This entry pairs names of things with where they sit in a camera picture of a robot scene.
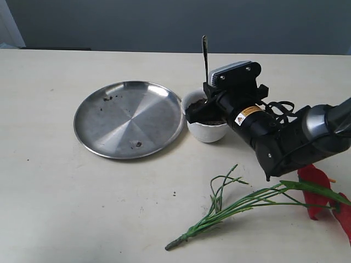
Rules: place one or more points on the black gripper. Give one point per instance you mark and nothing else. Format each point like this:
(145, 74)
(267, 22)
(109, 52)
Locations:
(241, 107)

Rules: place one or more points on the silver metal spoon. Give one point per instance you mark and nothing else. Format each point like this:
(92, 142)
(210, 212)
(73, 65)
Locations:
(205, 54)

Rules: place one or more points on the red artificial flower with stem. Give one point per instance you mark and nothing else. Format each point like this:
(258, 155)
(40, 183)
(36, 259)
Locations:
(312, 191)

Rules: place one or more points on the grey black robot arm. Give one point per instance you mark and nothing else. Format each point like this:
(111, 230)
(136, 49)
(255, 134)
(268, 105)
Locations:
(283, 140)

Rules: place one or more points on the white bowl of soil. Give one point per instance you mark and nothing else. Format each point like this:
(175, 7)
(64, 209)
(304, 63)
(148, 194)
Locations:
(202, 132)

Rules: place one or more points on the round steel plate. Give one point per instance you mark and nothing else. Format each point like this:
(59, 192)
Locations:
(129, 120)

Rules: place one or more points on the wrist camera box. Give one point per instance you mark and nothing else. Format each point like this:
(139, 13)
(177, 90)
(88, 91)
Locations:
(234, 74)

